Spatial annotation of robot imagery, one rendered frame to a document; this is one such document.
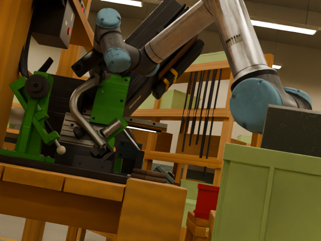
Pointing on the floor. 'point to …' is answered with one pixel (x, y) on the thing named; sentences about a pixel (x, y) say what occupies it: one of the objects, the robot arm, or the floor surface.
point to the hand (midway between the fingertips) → (93, 81)
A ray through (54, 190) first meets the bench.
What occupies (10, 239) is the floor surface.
